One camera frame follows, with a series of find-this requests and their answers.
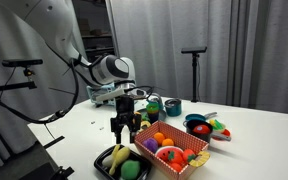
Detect green pear plush toy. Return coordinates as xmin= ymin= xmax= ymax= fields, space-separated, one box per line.
xmin=121 ymin=160 xmax=140 ymax=180

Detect yellow banana plush toy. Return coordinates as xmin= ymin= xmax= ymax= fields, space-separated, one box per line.
xmin=102 ymin=144 xmax=131 ymax=175

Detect teal toy saucepan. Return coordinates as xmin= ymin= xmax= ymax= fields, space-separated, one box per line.
xmin=185 ymin=112 xmax=217 ymax=121

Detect light blue toy appliance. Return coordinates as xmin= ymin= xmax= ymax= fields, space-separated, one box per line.
xmin=86 ymin=84 xmax=115 ymax=106

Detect stacked colourful toy cups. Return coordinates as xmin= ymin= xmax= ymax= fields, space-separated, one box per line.
xmin=146 ymin=102 xmax=159 ymax=124

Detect black toy pot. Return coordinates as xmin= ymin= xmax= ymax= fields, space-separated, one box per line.
xmin=183 ymin=118 xmax=232 ymax=144

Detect teal toy pot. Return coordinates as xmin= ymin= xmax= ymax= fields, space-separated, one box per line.
xmin=164 ymin=98 xmax=182 ymax=117

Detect orange plush ball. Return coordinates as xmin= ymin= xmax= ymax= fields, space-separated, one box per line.
xmin=162 ymin=138 xmax=174 ymax=146
xmin=153 ymin=132 xmax=165 ymax=145

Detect black camera stand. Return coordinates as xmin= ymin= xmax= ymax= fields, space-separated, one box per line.
xmin=181 ymin=46 xmax=207 ymax=103

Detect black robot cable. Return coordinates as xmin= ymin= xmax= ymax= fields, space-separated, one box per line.
xmin=0 ymin=56 xmax=82 ymax=125

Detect orange checkered cardboard box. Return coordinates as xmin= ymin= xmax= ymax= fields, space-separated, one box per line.
xmin=135 ymin=121 xmax=210 ymax=180

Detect pineapple plush toy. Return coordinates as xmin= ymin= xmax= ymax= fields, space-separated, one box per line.
xmin=140 ymin=114 xmax=151 ymax=131

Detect black camera on mount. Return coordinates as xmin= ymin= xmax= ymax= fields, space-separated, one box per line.
xmin=2 ymin=59 xmax=43 ymax=77

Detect red plush in pot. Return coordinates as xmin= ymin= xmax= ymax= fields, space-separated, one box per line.
xmin=193 ymin=125 xmax=211 ymax=134

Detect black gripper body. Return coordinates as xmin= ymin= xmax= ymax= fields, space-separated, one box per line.
xmin=111 ymin=96 xmax=141 ymax=132

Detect red tomato plush toy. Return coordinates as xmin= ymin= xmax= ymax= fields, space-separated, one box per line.
xmin=182 ymin=149 xmax=196 ymax=163

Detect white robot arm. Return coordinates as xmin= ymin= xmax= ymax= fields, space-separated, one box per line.
xmin=0 ymin=0 xmax=140 ymax=143

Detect watermelon slice plush toy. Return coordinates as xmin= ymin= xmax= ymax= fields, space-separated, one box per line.
xmin=155 ymin=146 xmax=184 ymax=164

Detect black oven tray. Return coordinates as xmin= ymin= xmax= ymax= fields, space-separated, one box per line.
xmin=94 ymin=145 xmax=151 ymax=180

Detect teal toy kettle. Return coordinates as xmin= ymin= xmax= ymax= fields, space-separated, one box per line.
xmin=147 ymin=93 xmax=164 ymax=110

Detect purple grape plush toy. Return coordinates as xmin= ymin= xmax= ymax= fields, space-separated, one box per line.
xmin=143 ymin=138 xmax=158 ymax=153

